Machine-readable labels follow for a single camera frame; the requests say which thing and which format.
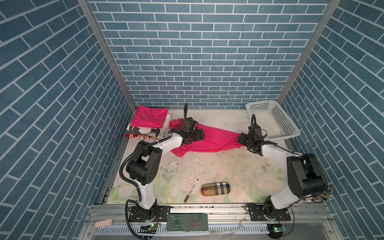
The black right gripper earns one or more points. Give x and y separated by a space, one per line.
241 139

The plaid beige glasses case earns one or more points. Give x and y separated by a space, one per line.
215 189

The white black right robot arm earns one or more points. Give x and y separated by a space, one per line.
305 178

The white perforated plastic basket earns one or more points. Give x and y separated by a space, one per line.
271 117

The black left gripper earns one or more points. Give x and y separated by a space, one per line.
197 136

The coloured pencils bundle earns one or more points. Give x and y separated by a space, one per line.
327 195

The green circuit board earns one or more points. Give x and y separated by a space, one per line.
187 223

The aluminium right corner post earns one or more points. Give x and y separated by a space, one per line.
318 30

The magenta t shirt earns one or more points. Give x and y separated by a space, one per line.
149 118
215 140

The aluminium corner post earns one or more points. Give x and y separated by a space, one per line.
318 30
92 20

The folded magenta t shirt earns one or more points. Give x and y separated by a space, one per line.
149 118

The brown handled marker pen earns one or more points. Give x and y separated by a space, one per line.
191 191

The aluminium left corner post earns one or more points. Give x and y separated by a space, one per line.
92 20

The aluminium front rail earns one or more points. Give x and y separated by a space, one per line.
226 221

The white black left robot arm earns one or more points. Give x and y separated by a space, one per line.
141 167

